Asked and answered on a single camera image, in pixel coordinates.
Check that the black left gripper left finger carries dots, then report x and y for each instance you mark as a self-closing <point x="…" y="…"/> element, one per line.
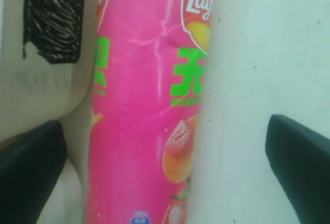
<point x="30" y="168"/>

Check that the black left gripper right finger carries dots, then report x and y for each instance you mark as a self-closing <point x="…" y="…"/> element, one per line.
<point x="299" y="158"/>

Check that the pink chips can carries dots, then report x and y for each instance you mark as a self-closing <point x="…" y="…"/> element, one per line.
<point x="148" y="80"/>

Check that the middle cream plastic bin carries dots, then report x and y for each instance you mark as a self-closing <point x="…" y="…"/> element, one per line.
<point x="47" y="56"/>

